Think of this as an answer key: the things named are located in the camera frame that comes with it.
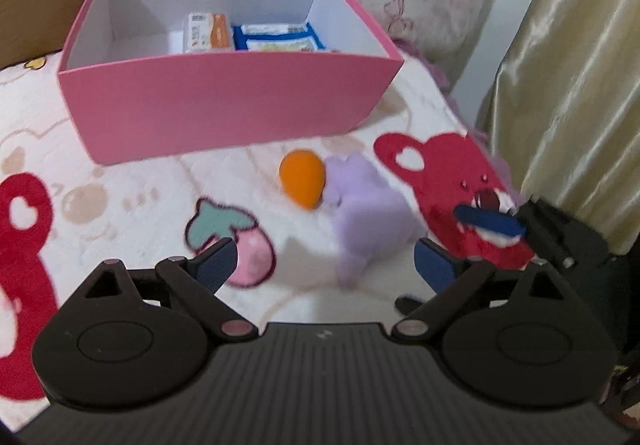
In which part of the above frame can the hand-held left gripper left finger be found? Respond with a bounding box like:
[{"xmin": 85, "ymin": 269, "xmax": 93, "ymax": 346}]
[{"xmin": 57, "ymin": 237, "xmax": 261, "ymax": 343}]

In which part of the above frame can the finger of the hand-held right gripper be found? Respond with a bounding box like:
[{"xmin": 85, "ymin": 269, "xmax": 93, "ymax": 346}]
[{"xmin": 454, "ymin": 204, "xmax": 528, "ymax": 237}]

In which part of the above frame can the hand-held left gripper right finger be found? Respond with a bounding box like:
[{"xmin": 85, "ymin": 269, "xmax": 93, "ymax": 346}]
[{"xmin": 392, "ymin": 238, "xmax": 596, "ymax": 341}]

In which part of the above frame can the purple plush toy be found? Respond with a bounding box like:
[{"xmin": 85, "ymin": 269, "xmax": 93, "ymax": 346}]
[{"xmin": 324, "ymin": 151, "xmax": 426, "ymax": 288}]

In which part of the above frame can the orange egg sponge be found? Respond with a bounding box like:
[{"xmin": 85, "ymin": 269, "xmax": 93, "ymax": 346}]
[{"xmin": 279, "ymin": 150, "xmax": 327, "ymax": 210}]

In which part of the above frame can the pink box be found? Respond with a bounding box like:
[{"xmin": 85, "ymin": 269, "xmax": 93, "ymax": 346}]
[{"xmin": 56, "ymin": 0, "xmax": 405, "ymax": 164}]

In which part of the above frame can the blue white packet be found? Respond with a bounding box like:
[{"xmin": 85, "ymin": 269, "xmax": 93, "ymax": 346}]
[
  {"xmin": 235, "ymin": 22, "xmax": 316, "ymax": 38},
  {"xmin": 245, "ymin": 36, "xmax": 328, "ymax": 52}
]

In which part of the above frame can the orange white packet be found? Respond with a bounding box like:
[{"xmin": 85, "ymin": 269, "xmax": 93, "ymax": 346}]
[{"xmin": 187, "ymin": 13, "xmax": 235, "ymax": 53}]

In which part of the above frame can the printed bear blanket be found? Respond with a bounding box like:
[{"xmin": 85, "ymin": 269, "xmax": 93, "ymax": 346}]
[{"xmin": 0, "ymin": 37, "xmax": 541, "ymax": 445}]

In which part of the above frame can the golden curtain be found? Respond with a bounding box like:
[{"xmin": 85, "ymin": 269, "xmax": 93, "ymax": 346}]
[{"xmin": 482, "ymin": 0, "xmax": 640, "ymax": 256}]

